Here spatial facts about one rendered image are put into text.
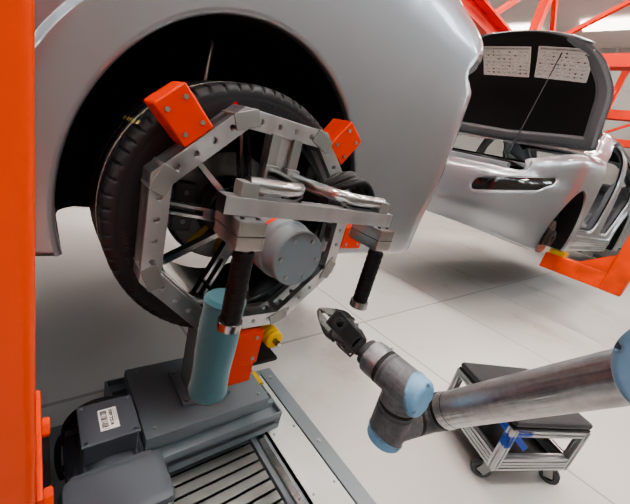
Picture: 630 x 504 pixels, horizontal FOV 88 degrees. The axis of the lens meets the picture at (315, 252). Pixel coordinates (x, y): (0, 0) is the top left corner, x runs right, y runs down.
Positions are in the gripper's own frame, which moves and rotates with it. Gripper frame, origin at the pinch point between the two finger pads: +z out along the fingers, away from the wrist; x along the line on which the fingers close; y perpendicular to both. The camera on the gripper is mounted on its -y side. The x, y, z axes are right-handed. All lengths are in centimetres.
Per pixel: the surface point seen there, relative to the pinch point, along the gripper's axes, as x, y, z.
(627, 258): 256, 225, -27
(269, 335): -15.6, -0.3, 6.2
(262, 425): -38, 33, 7
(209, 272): -15.9, -24.8, 15.6
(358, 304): 4.6, -13.0, -16.8
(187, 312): -25.4, -27.1, 5.6
